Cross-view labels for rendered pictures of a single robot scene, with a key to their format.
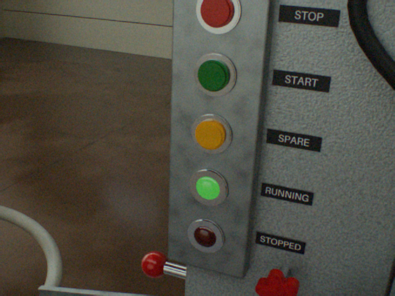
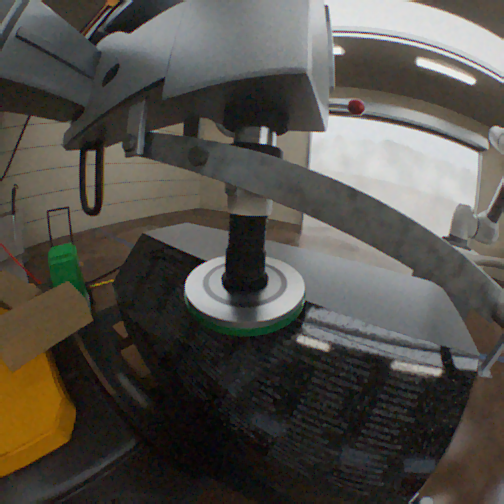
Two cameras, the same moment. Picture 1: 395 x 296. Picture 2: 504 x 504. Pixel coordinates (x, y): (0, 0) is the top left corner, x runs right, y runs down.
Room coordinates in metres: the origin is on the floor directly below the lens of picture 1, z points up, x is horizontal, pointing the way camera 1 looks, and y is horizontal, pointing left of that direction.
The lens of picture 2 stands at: (0.78, -0.09, 1.01)
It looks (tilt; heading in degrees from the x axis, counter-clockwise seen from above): 20 degrees down; 183
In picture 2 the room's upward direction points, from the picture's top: 5 degrees clockwise
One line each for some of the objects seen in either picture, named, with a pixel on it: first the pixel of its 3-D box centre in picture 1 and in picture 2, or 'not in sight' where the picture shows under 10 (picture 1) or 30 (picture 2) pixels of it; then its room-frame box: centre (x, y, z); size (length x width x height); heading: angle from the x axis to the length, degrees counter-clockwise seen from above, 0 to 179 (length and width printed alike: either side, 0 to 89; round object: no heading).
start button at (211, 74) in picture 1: (214, 74); not in sight; (0.37, -0.01, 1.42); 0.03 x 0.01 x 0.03; 70
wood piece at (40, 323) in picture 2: not in sight; (39, 321); (0.68, -0.46, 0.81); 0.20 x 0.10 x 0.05; 163
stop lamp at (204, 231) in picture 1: (206, 235); not in sight; (0.38, -0.01, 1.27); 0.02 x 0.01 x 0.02; 70
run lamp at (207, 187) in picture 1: (208, 187); not in sight; (0.38, -0.01, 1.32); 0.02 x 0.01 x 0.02; 70
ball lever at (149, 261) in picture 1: (171, 269); (343, 105); (0.45, 0.02, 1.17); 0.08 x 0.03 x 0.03; 70
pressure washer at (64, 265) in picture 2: not in sight; (64, 264); (-0.07, -1.60, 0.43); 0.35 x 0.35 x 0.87; 50
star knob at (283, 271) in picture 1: (280, 281); not in sight; (0.35, -0.08, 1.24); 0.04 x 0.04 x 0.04; 70
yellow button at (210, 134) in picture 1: (210, 134); not in sight; (0.37, -0.01, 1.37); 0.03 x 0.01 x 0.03; 70
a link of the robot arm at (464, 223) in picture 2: not in sight; (463, 220); (-0.08, 1.18, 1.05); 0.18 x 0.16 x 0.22; 56
